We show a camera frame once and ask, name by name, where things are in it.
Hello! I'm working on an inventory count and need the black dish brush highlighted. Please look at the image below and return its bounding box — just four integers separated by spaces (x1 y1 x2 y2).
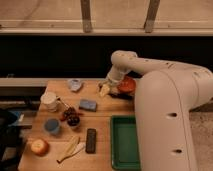
108 84 133 100

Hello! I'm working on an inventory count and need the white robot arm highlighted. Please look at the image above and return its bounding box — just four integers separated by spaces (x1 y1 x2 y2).
106 50 213 171

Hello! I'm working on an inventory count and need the red bowl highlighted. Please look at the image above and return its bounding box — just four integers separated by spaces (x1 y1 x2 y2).
117 76 136 93

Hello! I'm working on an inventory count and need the blue sponge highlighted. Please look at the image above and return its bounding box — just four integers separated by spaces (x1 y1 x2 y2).
79 99 97 112

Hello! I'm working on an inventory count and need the light blue crumpled cloth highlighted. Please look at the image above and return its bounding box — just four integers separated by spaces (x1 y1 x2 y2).
67 79 83 92

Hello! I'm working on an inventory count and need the dark grapes bunch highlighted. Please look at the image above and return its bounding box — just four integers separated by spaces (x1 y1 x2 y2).
59 107 80 127

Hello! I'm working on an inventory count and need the green plastic tray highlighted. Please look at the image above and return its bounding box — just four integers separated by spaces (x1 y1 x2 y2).
110 116 140 171

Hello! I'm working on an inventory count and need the white cup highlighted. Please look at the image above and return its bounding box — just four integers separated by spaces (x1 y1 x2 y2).
40 92 58 112

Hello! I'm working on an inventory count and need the yellow banana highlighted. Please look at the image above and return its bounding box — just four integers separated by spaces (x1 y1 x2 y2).
57 136 80 163

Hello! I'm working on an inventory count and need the black remote control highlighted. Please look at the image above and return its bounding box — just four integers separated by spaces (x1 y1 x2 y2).
86 128 96 154

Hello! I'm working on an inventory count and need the white plastic knife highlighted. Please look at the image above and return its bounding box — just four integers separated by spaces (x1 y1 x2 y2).
70 142 86 157

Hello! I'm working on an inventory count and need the blue cup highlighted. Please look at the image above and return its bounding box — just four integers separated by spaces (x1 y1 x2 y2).
44 119 60 135

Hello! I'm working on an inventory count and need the red apple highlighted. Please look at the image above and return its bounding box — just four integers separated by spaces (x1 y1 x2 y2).
31 139 49 156

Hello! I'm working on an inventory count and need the black chair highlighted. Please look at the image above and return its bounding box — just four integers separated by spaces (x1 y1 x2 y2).
0 108 23 171

